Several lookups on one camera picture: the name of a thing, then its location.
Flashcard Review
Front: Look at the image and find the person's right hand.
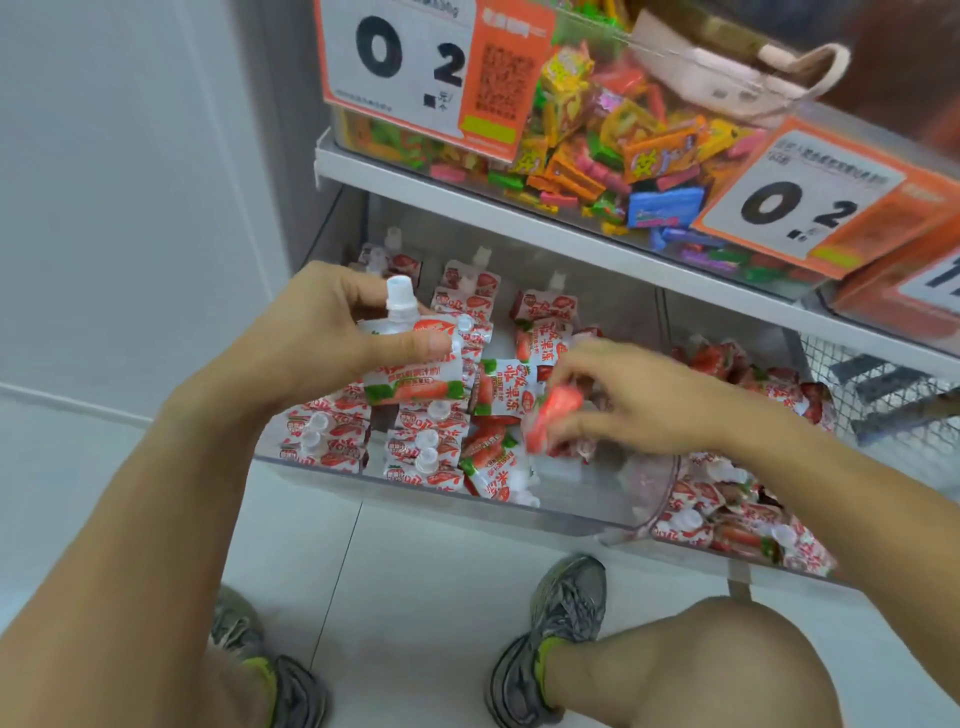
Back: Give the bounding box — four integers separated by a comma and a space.
536, 339, 751, 460

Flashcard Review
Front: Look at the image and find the person's left hand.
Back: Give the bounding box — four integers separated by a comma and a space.
168, 260, 455, 451

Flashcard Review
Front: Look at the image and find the red jelly pouch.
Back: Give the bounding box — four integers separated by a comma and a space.
522, 384, 586, 456

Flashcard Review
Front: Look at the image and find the white spouted jelly pouch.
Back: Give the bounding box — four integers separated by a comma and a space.
358, 275, 468, 408

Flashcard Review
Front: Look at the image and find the person's left forearm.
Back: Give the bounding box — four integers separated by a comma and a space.
0, 386, 260, 728

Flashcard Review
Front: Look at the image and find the person's right forearm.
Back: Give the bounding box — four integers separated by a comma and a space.
712, 390, 960, 708

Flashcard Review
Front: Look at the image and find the pile of strawberry jelly pouches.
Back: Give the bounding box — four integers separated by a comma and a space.
651, 337, 841, 579
279, 228, 610, 507

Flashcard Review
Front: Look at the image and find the person's right grey sneaker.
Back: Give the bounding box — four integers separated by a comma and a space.
485, 553, 609, 728

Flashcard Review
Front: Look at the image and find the person's grey sneaker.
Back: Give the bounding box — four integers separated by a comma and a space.
485, 553, 609, 728
210, 585, 331, 728

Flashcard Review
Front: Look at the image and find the white metal shelf board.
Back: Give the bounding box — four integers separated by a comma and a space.
313, 127, 960, 384

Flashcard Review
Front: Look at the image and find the clear plastic candy bin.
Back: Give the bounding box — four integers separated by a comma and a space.
328, 0, 834, 303

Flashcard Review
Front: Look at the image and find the person's right leg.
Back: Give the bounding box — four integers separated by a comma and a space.
538, 596, 843, 728

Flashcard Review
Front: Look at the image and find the person's leg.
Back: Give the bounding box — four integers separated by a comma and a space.
176, 645, 280, 728
538, 596, 843, 728

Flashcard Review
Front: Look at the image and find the pile of colourful wrapped candies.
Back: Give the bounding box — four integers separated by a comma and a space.
337, 0, 826, 286

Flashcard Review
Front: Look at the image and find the orange and white price tag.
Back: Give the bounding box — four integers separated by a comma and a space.
313, 0, 558, 164
828, 217, 960, 340
690, 117, 960, 281

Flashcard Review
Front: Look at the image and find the person's left grey sneaker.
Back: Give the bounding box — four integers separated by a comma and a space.
210, 585, 331, 728

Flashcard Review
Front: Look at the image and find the person's left leg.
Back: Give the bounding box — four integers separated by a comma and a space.
176, 645, 280, 728

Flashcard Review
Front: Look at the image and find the white wire mesh basket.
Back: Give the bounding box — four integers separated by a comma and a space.
793, 330, 960, 500

